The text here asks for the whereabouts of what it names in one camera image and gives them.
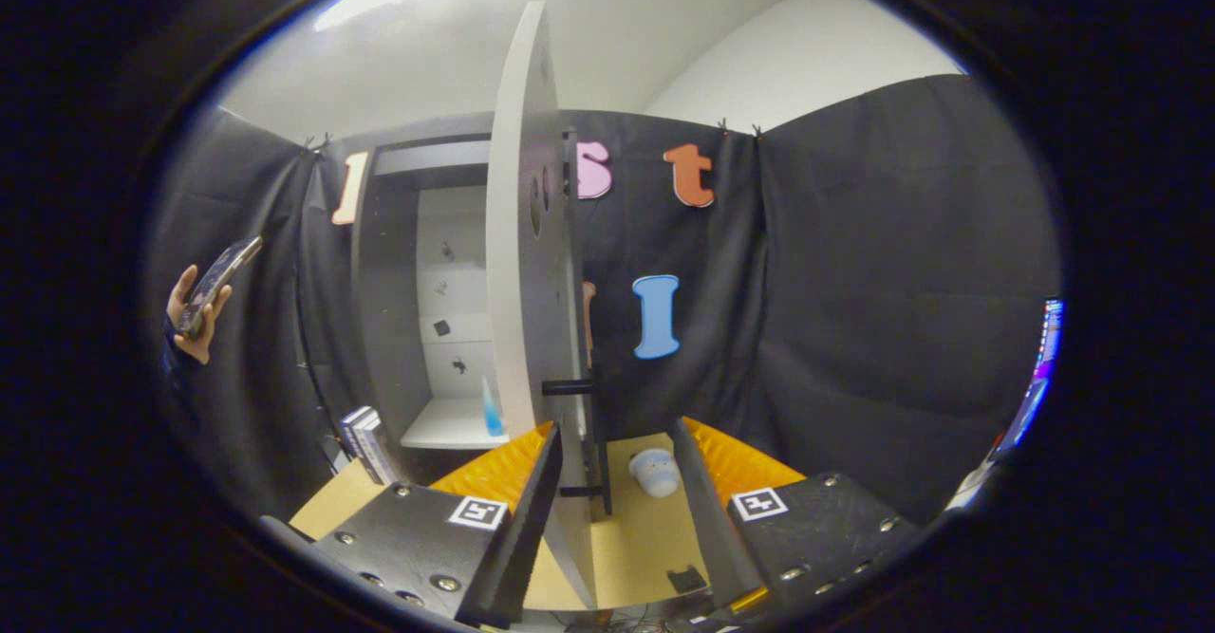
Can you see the white round container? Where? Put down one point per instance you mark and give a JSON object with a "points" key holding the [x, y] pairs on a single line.
{"points": [[655, 472]]}

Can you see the lit computer monitor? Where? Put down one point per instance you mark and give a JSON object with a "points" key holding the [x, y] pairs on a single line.
{"points": [[1035, 377]]}

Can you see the small light blue bottle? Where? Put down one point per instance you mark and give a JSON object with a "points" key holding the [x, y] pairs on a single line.
{"points": [[492, 415]]}

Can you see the small upright books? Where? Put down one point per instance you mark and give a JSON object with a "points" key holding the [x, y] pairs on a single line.
{"points": [[365, 443]]}

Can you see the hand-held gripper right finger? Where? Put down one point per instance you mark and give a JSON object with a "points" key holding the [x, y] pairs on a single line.
{"points": [[707, 519]]}

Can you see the dark grey cabinet body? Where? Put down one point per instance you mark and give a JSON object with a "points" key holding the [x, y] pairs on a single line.
{"points": [[389, 310]]}

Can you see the black backdrop cloth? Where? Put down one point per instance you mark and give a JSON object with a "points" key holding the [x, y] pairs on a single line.
{"points": [[854, 310]]}

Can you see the grey cabinet door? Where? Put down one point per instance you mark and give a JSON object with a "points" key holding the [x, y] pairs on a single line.
{"points": [[522, 329]]}

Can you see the small black flat object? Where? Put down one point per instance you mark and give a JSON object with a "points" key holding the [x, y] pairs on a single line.
{"points": [[685, 579]]}

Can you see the white cabinet shelf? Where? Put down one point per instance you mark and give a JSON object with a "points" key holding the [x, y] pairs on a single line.
{"points": [[446, 429]]}

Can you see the dark smartphone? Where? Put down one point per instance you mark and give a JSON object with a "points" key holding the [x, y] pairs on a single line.
{"points": [[218, 277]]}

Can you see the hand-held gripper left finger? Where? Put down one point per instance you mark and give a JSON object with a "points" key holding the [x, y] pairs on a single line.
{"points": [[522, 538]]}

